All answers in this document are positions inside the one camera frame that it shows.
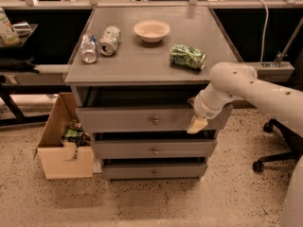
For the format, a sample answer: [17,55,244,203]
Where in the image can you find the grey drawer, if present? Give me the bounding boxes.
[101,163,207,180]
[75,103,234,133]
[92,139,218,159]

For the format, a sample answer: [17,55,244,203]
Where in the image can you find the cans inside cardboard box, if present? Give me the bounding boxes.
[62,121,91,147]

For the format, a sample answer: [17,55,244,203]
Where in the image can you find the silver blue soda can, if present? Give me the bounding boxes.
[80,33,98,63]

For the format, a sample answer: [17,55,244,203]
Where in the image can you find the white cable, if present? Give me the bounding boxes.
[255,0,270,64]

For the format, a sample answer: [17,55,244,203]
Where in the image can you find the grey drawer cabinet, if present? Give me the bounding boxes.
[65,7,240,166]

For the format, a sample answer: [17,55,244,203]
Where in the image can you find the grey top drawer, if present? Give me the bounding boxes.
[75,103,234,133]

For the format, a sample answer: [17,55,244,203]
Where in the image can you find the green white bottle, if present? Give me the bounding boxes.
[0,8,20,45]

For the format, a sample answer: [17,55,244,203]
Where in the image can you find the silver white soda can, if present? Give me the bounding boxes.
[99,26,121,56]

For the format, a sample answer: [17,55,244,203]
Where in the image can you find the grey bottom drawer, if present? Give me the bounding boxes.
[101,163,207,180]

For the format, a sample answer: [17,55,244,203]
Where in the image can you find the grey middle drawer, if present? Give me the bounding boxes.
[92,139,218,159]

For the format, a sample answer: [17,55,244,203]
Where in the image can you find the crushed green can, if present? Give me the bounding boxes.
[169,44,206,71]

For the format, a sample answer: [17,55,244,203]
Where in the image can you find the black office chair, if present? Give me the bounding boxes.
[252,118,303,174]

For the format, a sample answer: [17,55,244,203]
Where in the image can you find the cardboard box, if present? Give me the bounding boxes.
[35,93,94,179]

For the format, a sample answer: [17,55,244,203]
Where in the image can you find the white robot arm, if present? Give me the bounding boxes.
[187,61,303,227]

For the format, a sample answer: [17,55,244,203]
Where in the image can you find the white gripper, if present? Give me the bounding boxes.
[187,92,228,134]

